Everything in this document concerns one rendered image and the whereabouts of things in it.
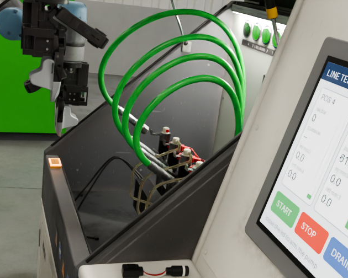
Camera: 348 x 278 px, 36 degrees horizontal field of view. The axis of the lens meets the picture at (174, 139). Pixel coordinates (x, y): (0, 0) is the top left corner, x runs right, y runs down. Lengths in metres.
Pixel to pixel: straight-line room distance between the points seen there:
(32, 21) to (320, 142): 0.59
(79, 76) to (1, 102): 3.11
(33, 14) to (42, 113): 3.53
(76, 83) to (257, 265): 0.79
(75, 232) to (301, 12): 0.65
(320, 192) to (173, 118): 0.96
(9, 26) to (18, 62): 3.17
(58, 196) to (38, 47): 0.43
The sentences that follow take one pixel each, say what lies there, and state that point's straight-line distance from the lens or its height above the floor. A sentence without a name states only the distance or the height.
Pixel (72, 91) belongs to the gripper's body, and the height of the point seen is 1.17.
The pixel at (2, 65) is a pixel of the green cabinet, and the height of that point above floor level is 0.64.
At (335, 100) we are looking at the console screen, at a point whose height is 1.36.
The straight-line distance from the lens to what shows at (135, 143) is 1.05.
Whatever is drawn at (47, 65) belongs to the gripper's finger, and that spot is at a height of 1.30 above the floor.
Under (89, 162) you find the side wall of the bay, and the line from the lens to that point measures 1.65.
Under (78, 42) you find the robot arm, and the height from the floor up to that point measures 1.30.
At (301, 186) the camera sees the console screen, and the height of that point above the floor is 1.23.
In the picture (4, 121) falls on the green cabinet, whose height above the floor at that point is 0.18.
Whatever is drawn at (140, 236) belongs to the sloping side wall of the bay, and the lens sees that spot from 1.02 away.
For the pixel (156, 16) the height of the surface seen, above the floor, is 1.41.
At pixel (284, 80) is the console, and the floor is 1.36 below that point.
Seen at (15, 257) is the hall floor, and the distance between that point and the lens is 2.96.
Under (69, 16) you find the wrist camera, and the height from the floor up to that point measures 1.40.
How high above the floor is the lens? 1.51
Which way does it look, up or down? 17 degrees down
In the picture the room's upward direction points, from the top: 7 degrees clockwise
